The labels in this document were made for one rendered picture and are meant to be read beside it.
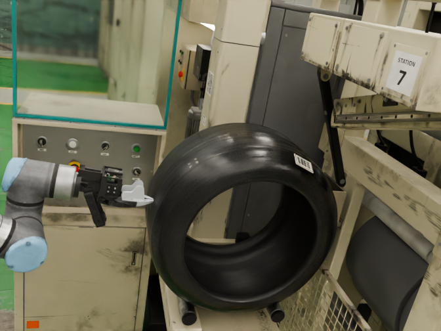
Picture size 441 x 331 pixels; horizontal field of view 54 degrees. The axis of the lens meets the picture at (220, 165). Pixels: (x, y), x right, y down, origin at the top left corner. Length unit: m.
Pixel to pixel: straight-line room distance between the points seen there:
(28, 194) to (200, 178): 0.43
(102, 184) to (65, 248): 0.78
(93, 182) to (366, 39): 0.77
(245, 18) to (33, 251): 0.89
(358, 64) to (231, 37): 0.44
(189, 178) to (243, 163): 0.14
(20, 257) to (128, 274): 0.95
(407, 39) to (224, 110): 0.66
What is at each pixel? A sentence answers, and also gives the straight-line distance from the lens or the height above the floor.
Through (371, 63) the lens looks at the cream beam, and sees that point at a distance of 1.11.
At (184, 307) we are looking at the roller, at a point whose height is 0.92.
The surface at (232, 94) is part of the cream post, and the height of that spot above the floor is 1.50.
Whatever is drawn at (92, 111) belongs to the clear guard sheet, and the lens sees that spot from 1.70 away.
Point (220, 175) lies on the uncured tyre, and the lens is 1.11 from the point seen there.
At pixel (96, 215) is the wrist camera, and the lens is 1.22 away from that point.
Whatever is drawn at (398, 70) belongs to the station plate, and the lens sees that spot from 1.02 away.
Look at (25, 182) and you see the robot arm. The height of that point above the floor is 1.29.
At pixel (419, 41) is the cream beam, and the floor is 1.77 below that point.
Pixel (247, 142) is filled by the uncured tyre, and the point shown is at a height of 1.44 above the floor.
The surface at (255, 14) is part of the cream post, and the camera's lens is 1.42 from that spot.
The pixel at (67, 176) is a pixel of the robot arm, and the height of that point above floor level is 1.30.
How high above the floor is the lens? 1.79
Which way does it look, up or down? 21 degrees down
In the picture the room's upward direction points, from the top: 10 degrees clockwise
